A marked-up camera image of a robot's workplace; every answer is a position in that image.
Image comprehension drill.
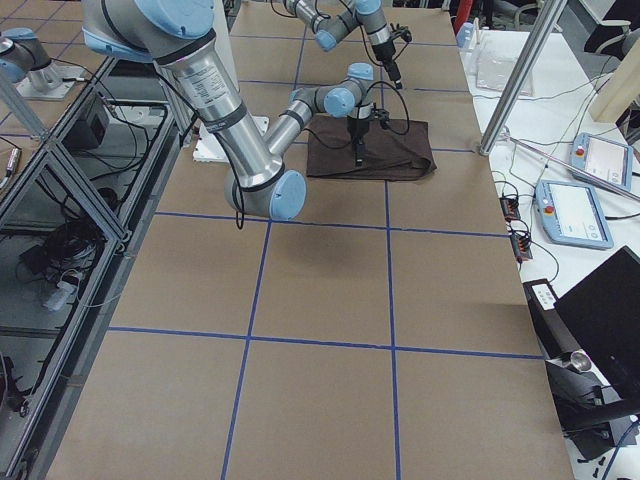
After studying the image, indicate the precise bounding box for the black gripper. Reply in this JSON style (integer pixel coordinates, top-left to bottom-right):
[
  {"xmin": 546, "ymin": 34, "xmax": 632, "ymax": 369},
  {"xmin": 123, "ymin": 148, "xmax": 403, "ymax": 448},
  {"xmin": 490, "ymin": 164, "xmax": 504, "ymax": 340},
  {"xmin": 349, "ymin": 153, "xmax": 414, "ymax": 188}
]
[
  {"xmin": 373, "ymin": 41, "xmax": 403, "ymax": 90},
  {"xmin": 347, "ymin": 116, "xmax": 371, "ymax": 167}
]

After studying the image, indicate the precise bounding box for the dark brown t-shirt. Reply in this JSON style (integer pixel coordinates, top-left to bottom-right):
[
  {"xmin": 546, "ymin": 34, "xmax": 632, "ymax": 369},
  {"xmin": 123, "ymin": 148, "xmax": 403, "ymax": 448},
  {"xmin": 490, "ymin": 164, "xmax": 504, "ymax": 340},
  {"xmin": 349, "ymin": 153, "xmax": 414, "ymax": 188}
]
[{"xmin": 306, "ymin": 116, "xmax": 437, "ymax": 181}]

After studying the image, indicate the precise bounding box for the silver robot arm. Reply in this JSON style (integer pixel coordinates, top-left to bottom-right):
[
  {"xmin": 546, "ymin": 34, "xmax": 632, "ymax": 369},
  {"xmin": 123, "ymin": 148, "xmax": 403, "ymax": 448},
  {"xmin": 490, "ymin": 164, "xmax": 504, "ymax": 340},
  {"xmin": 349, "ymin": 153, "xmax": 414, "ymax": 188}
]
[
  {"xmin": 82, "ymin": 1, "xmax": 373, "ymax": 220},
  {"xmin": 269, "ymin": 0, "xmax": 412, "ymax": 90}
]

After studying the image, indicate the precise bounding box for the clear plastic sheet bag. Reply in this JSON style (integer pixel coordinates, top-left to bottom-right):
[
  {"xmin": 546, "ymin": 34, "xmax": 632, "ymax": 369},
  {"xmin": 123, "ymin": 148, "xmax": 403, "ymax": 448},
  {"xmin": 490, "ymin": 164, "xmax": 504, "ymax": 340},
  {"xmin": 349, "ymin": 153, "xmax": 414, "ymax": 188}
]
[{"xmin": 475, "ymin": 39, "xmax": 521, "ymax": 92}]

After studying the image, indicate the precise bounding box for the orange terminal board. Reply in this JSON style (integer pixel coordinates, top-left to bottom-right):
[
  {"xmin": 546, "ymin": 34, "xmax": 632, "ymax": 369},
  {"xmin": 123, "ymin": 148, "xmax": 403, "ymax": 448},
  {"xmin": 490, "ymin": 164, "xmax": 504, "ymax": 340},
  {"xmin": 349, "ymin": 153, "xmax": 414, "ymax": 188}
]
[{"xmin": 499, "ymin": 196, "xmax": 521, "ymax": 222}]

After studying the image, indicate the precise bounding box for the near teach pendant tablet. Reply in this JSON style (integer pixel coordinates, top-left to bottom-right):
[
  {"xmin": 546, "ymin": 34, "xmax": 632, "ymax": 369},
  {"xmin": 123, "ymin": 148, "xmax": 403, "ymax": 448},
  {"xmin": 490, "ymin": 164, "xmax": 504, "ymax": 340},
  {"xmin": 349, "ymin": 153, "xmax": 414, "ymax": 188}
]
[{"xmin": 535, "ymin": 180, "xmax": 614, "ymax": 250}]

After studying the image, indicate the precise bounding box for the teach pendant tablet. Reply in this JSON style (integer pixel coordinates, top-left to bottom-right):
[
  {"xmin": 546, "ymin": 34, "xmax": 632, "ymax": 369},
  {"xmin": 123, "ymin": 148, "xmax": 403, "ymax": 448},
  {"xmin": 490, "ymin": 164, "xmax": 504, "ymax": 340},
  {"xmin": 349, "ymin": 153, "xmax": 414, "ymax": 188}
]
[
  {"xmin": 535, "ymin": 180, "xmax": 614, "ymax": 250},
  {"xmin": 570, "ymin": 133, "xmax": 634, "ymax": 191}
]

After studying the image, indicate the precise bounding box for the far teach pendant tablet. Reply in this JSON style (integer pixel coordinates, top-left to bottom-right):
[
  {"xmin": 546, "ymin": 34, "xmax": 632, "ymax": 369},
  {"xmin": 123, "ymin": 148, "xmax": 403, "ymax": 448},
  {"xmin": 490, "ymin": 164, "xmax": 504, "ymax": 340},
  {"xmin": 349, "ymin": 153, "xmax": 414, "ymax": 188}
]
[{"xmin": 570, "ymin": 133, "xmax": 634, "ymax": 191}]

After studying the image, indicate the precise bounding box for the black box white label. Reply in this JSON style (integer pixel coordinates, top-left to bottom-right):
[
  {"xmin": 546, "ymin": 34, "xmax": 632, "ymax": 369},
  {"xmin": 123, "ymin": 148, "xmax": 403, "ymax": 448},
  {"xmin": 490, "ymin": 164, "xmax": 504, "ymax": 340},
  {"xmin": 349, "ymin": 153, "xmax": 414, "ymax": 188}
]
[{"xmin": 523, "ymin": 279, "xmax": 558, "ymax": 321}]

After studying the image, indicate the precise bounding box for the black electronics box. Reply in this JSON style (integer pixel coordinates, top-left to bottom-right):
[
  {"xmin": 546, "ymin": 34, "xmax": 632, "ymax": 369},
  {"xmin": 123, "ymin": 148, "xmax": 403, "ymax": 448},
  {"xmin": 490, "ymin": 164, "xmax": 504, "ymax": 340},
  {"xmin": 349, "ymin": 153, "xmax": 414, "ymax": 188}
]
[{"xmin": 63, "ymin": 95, "xmax": 109, "ymax": 151}]

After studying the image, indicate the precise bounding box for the black laptop monitor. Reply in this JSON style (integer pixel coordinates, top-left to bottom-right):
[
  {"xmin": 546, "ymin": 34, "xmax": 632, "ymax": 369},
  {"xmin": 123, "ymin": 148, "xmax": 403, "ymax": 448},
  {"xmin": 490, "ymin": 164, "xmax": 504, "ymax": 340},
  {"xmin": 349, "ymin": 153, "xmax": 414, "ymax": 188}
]
[{"xmin": 555, "ymin": 246, "xmax": 639, "ymax": 398}]

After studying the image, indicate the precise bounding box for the silver metal cup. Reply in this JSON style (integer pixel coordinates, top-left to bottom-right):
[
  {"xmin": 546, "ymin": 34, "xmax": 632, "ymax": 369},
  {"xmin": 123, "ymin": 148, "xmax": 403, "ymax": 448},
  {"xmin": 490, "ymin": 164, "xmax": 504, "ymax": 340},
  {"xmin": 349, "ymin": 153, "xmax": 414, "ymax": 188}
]
[{"xmin": 567, "ymin": 350, "xmax": 592, "ymax": 374}]

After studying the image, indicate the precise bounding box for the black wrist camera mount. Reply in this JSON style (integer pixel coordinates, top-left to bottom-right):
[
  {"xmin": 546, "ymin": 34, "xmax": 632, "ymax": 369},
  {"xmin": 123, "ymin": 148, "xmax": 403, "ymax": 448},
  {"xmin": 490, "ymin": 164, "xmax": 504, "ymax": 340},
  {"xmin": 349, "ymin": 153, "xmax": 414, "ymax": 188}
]
[
  {"xmin": 373, "ymin": 108, "xmax": 391, "ymax": 130},
  {"xmin": 389, "ymin": 23, "xmax": 413, "ymax": 43}
]

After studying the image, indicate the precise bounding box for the aluminium frame post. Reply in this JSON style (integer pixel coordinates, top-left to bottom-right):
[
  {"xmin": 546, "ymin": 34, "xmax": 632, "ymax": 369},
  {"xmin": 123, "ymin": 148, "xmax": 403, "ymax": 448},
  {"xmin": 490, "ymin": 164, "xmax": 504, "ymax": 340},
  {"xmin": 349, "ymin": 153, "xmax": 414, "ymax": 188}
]
[{"xmin": 478, "ymin": 0, "xmax": 568, "ymax": 156}]

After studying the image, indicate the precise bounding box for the aluminium side rail frame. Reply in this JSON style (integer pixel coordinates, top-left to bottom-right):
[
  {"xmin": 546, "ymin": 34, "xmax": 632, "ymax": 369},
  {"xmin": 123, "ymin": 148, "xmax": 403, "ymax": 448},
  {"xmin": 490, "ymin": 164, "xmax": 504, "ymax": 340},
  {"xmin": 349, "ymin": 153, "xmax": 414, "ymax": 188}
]
[{"xmin": 1, "ymin": 60, "xmax": 194, "ymax": 479}]

